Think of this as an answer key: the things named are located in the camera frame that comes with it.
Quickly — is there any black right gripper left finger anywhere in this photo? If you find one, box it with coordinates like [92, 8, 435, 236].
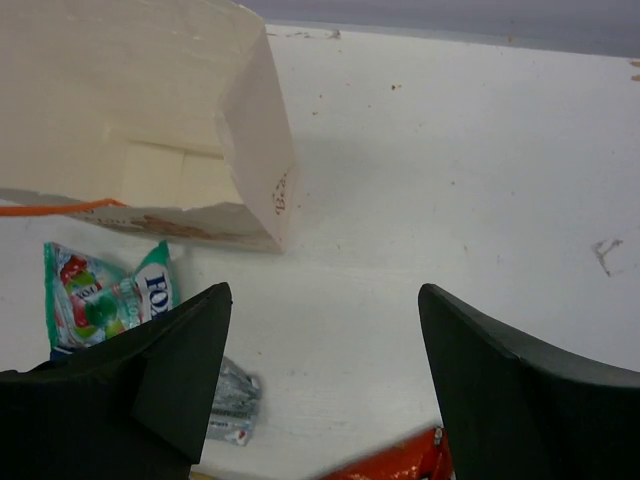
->
[1, 283, 232, 479]

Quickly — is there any silver foil snack packet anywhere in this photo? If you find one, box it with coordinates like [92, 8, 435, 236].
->
[206, 357, 262, 447]

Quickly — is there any red Doritos chip bag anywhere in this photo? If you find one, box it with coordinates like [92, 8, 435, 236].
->
[324, 426, 454, 480]

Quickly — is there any white paper bag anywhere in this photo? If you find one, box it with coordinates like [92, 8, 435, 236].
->
[1, 1, 297, 251]

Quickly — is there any green candy bag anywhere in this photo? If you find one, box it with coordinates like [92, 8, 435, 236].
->
[43, 241, 181, 352]

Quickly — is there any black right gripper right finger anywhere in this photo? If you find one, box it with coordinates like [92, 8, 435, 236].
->
[418, 284, 639, 479]

